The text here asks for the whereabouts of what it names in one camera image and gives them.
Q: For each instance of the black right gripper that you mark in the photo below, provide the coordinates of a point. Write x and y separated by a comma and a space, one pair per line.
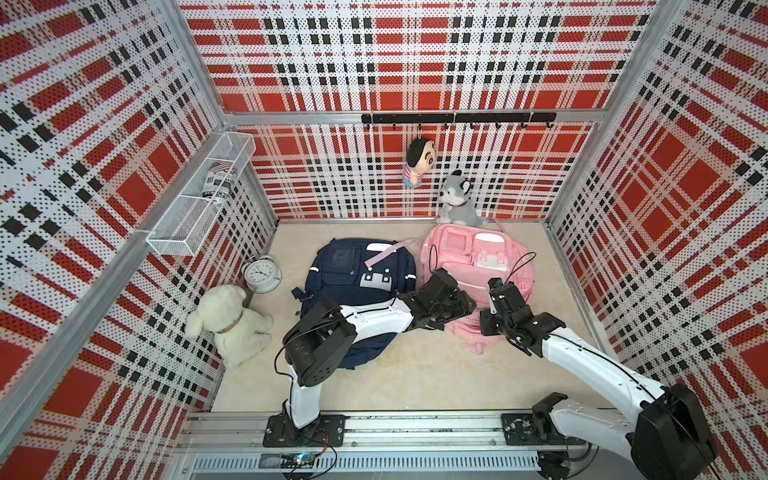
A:
485, 327

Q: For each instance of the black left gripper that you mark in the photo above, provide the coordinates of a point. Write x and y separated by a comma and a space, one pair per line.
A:
462, 307

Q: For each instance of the pink school backpack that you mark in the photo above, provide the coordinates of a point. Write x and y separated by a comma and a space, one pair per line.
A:
473, 256

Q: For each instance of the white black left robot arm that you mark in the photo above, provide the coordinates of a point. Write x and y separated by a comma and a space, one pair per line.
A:
317, 345

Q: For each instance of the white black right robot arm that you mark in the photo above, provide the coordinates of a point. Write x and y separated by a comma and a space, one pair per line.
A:
661, 429

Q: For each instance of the navy blue backpack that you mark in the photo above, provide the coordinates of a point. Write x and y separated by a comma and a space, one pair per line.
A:
339, 273

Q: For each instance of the grey white husky plush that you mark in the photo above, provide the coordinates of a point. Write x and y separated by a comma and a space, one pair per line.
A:
456, 205

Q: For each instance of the cartoon boy doll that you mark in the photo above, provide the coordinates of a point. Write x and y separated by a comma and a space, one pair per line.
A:
420, 158

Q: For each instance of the white alarm clock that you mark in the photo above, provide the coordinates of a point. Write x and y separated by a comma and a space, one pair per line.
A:
262, 275

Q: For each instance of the cream teddy bear plush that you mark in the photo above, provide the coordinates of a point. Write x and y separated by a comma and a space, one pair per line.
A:
239, 333

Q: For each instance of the green circuit board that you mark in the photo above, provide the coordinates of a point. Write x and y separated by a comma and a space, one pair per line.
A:
288, 461

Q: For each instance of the striped can on shelf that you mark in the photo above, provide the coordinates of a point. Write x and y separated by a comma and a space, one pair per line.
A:
219, 181

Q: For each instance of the black wall hook rail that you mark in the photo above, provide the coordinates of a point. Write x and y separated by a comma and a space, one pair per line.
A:
523, 118

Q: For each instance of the white wire mesh shelf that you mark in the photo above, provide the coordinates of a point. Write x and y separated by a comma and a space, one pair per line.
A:
185, 225

